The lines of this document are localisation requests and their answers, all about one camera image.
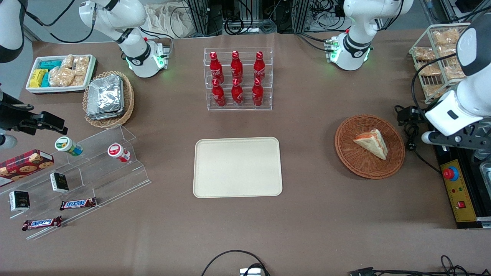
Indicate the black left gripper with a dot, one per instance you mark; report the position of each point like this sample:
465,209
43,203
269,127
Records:
415,114

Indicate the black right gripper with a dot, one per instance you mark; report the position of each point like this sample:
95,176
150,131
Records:
11,115

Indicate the triangular sandwich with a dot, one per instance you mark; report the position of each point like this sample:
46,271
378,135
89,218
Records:
372,143

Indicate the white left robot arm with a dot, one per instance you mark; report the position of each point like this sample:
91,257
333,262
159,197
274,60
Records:
355,48

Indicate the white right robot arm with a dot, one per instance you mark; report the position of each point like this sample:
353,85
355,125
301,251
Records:
135,51

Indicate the white rectangular snack tray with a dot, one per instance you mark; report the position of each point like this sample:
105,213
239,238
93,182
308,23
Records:
32,89

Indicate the brown round wicker basket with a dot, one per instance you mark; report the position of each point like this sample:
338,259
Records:
358,161

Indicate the light oval wicker basket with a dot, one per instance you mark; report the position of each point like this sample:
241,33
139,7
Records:
128,101

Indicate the cream plastic serving tray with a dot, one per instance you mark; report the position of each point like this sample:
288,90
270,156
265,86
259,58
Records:
237,168

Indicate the bagged fried snack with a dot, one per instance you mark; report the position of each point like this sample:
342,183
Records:
433,91
447,51
445,37
424,53
454,72
428,69

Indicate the green lid yogurt cup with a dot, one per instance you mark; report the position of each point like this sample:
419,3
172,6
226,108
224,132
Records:
67,145

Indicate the teal snack packet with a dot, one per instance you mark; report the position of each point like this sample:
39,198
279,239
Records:
45,80
50,64

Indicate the red tartan cookie box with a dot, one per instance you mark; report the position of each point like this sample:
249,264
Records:
25,165

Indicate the yellow snack packet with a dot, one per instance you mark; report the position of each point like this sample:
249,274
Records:
37,78

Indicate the clear rice cracker bag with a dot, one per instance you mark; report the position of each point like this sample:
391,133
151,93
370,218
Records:
67,61
81,65
78,80
61,76

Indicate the small black box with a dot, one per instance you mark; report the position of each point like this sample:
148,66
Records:
59,183
19,201

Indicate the silver foil pack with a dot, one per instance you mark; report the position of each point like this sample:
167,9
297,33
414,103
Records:
105,115
104,94

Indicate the red emergency stop button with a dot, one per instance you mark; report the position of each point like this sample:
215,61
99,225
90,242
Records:
450,173

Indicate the clear acrylic stepped display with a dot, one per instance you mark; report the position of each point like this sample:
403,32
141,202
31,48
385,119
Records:
103,174

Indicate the red lid yogurt cup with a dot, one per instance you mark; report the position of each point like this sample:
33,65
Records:
117,151

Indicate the Snickers chocolate bar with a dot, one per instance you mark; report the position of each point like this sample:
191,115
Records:
78,204
41,223

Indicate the black yellow control box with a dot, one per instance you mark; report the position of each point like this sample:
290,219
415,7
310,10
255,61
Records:
458,199

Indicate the steel food container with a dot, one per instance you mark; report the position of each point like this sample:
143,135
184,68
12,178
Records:
486,178

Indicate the red cola bottle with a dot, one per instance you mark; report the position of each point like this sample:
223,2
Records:
259,67
218,96
236,67
215,68
237,95
257,95

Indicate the beige cloth bag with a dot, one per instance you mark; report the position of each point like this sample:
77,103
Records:
168,19

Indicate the clear acrylic bottle rack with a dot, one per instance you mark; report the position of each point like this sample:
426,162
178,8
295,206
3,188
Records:
238,108

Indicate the small grey device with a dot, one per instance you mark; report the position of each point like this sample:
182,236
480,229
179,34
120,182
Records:
250,272

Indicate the aluminium profile frame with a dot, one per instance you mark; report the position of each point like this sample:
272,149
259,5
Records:
201,17

